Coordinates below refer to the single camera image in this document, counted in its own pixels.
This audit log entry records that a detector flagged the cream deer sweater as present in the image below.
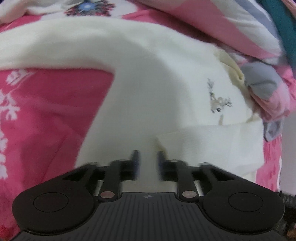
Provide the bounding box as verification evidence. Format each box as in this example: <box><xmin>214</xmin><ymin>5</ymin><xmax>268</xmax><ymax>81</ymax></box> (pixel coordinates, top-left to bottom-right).
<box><xmin>1</xmin><ymin>16</ymin><xmax>264</xmax><ymax>190</ymax></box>

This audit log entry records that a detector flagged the pink floral bed sheet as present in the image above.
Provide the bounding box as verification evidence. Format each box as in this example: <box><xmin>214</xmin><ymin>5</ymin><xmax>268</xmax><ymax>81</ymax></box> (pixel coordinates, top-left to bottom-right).
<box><xmin>0</xmin><ymin>0</ymin><xmax>284</xmax><ymax>239</ymax></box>

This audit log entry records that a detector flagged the pink patterned duvet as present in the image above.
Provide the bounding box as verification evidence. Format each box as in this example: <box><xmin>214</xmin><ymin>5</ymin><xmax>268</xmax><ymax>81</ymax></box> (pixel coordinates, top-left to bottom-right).
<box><xmin>129</xmin><ymin>0</ymin><xmax>296</xmax><ymax>142</ymax></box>

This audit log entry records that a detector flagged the white crumpled garment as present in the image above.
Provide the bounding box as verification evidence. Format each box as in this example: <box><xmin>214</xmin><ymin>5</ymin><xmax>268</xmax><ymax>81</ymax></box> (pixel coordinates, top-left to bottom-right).
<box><xmin>1</xmin><ymin>0</ymin><xmax>82</xmax><ymax>24</ymax></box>

